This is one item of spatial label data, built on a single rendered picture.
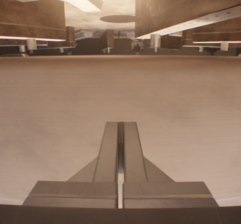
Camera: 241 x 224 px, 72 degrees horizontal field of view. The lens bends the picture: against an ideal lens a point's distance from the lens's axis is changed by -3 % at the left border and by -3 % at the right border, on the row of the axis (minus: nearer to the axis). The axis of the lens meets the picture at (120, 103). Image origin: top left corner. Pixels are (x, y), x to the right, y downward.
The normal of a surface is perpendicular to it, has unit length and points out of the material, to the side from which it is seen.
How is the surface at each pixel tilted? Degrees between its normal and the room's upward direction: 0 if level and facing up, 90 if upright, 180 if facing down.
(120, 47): 90
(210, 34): 90
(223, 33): 90
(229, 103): 90
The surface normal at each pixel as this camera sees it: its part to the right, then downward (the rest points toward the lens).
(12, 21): 0.83, 0.15
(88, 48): -0.14, 0.27
